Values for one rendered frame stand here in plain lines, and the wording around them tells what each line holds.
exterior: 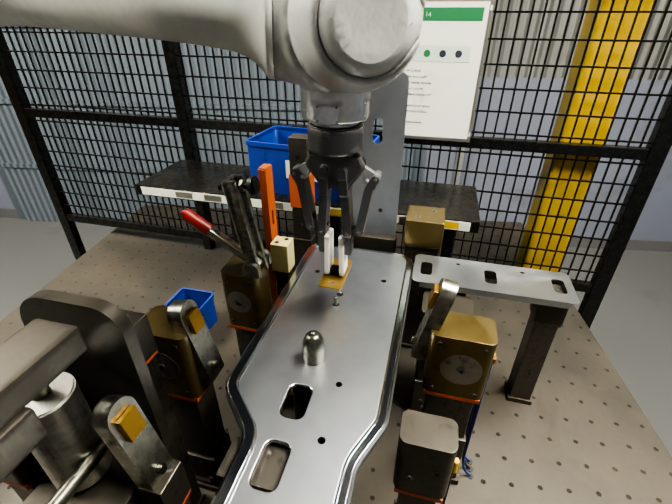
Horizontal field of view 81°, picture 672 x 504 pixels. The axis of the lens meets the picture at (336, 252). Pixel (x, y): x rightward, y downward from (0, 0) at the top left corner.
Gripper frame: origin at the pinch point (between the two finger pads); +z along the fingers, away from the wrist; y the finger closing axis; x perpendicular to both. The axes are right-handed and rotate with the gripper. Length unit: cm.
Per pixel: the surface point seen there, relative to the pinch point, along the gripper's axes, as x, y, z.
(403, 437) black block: -21.5, 14.0, 11.5
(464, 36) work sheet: 54, 16, -27
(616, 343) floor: 124, 114, 111
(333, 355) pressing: -11.6, 2.6, 10.5
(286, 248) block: 6.1, -11.0, 4.5
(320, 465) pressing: -27.9, 5.4, 10.5
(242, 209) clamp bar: -1.5, -14.5, -6.4
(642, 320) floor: 147, 133, 112
